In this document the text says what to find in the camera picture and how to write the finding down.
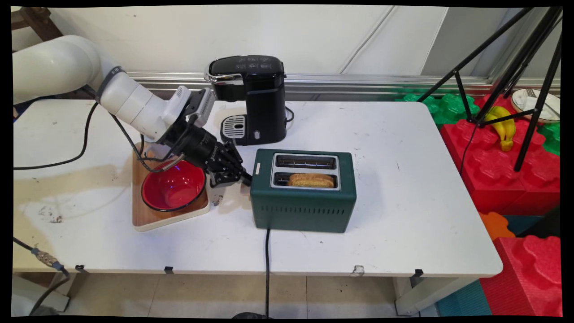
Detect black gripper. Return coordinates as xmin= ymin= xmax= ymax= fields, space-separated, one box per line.
xmin=161 ymin=119 xmax=252 ymax=188

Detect dark green two-slot toaster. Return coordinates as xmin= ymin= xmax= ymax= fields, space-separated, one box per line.
xmin=250 ymin=148 xmax=357 ymax=234

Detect red enamel bowl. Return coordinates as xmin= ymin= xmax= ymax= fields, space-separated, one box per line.
xmin=141 ymin=159 xmax=207 ymax=213

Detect black pod coffee machine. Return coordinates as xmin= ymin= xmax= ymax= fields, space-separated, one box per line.
xmin=204 ymin=55 xmax=287 ymax=147

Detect toasted bread slice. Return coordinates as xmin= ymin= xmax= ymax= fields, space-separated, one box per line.
xmin=287 ymin=173 xmax=336 ymax=189

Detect wooden cutting board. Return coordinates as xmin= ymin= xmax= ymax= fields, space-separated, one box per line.
xmin=131 ymin=144 xmax=211 ymax=232

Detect white table leg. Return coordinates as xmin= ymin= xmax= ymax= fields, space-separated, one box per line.
xmin=13 ymin=271 xmax=78 ymax=313
xmin=394 ymin=275 xmax=477 ymax=316

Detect green foam building block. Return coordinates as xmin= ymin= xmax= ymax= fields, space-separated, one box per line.
xmin=537 ymin=122 xmax=561 ymax=157
xmin=395 ymin=92 xmax=481 ymax=126

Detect brown wooden chair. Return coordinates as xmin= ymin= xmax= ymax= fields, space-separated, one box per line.
xmin=11 ymin=6 xmax=64 ymax=42

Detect red foam blocks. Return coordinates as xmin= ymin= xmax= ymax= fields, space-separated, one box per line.
xmin=439 ymin=94 xmax=545 ymax=215

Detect orange flower-shaped foam piece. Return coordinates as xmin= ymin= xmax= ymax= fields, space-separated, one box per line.
xmin=478 ymin=211 xmax=517 ymax=242

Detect yellow toy banana bunch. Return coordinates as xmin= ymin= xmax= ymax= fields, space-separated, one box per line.
xmin=484 ymin=105 xmax=517 ymax=152

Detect dark teal foam block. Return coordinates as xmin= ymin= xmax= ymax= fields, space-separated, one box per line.
xmin=502 ymin=214 xmax=546 ymax=237

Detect white plate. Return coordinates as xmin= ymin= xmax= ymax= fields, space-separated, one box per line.
xmin=511 ymin=88 xmax=561 ymax=123

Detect red foam building block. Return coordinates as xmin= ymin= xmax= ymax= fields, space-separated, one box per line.
xmin=511 ymin=135 xmax=561 ymax=217
xmin=479 ymin=235 xmax=563 ymax=317

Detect silver fork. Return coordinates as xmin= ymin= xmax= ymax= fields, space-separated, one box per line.
xmin=526 ymin=88 xmax=560 ymax=118

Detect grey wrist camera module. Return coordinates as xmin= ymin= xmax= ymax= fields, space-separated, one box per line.
xmin=164 ymin=85 xmax=217 ymax=129

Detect black toaster power cable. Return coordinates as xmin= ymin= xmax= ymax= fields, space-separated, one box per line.
xmin=264 ymin=228 xmax=271 ymax=319

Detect aluminium wall rail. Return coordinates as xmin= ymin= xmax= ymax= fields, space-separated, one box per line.
xmin=127 ymin=70 xmax=561 ymax=97

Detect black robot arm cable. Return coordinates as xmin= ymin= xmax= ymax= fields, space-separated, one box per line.
xmin=13 ymin=85 xmax=185 ymax=174

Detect black cable with metal connector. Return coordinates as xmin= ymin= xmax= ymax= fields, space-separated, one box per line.
xmin=13 ymin=236 xmax=72 ymax=316

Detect thin black tripod cable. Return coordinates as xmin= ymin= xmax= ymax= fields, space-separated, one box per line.
xmin=459 ymin=122 xmax=478 ymax=176

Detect black camera tripod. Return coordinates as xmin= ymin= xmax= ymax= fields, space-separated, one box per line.
xmin=417 ymin=6 xmax=564 ymax=173

